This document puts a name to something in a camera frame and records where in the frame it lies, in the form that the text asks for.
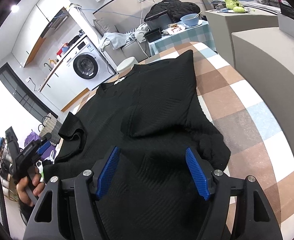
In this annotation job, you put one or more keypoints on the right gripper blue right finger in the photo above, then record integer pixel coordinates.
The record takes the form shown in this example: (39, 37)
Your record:
(197, 174)

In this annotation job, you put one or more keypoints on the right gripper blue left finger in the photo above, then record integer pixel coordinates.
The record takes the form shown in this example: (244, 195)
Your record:
(105, 170)

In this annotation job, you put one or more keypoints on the black knit sweater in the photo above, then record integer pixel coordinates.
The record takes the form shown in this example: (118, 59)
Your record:
(153, 115)

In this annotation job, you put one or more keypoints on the light blue clothes pile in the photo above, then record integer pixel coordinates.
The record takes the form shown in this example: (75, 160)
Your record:
(116, 40)

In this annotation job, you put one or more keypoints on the person's left hand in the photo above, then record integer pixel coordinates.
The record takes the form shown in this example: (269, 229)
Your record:
(25, 183)

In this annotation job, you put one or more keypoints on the shoe rack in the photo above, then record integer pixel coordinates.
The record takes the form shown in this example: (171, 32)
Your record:
(7, 181)

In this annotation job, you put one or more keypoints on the purple bag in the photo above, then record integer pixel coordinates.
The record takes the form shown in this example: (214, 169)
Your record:
(33, 136)

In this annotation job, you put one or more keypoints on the woven laundry basket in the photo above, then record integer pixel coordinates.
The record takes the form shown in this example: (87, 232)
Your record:
(50, 124)

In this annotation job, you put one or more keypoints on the checkered tablecloth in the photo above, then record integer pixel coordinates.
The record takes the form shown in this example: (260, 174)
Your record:
(257, 143)

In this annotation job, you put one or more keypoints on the white washing machine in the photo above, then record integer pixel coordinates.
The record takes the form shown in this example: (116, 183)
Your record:
(85, 67)

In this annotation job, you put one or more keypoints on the white round stool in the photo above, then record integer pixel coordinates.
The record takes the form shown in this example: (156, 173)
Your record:
(126, 64)

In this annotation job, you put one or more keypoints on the low beige cabinet step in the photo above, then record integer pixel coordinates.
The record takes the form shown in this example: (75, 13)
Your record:
(265, 58)

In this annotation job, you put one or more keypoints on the green checkered side table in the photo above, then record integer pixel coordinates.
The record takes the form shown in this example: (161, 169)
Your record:
(201, 33)

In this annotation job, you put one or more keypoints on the range hood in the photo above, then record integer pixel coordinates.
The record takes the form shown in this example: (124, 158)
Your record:
(55, 23)

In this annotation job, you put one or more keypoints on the small black tray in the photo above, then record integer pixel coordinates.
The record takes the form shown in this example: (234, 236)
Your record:
(153, 35)

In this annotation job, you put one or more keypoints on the grey sofa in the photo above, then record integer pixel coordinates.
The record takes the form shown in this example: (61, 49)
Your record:
(137, 46)

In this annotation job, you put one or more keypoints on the beige cabinet block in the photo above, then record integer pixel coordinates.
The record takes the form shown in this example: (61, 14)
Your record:
(223, 24)

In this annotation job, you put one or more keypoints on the blue plastic bowl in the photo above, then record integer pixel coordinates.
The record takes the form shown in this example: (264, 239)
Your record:
(190, 20)

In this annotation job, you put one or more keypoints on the black storage bin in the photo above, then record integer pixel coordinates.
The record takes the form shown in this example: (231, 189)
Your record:
(160, 21)

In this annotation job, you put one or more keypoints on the black jacket pile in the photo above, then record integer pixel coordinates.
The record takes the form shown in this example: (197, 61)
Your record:
(175, 9)

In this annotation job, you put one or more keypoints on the green plush toy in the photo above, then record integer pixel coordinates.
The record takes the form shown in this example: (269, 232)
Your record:
(235, 6)

